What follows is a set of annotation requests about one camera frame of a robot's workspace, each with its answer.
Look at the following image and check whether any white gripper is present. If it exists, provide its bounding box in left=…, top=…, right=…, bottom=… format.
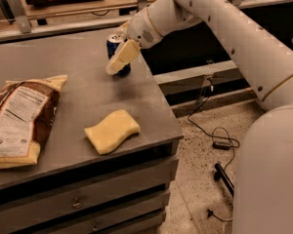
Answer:
left=105, top=8, right=162, bottom=76

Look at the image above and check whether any blue pepsi can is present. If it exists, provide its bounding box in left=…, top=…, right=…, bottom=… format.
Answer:
left=105, top=33, right=132, bottom=78

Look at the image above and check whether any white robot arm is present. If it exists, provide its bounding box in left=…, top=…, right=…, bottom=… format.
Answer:
left=105, top=0, right=293, bottom=234

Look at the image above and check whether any yellow sponge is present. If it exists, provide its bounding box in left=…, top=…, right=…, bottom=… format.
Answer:
left=84, top=109, right=141, bottom=155

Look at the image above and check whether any brown and yellow snack bag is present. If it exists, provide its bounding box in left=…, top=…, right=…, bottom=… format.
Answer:
left=0, top=75, right=67, bottom=170

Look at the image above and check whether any grey drawer cabinet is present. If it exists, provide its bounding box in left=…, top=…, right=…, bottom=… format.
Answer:
left=0, top=30, right=183, bottom=234

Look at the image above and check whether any metal rail frame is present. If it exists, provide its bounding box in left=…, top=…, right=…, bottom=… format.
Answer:
left=0, top=0, right=293, bottom=44

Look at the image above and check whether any black cable with adapter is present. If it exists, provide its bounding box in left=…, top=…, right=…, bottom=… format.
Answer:
left=187, top=76, right=241, bottom=223

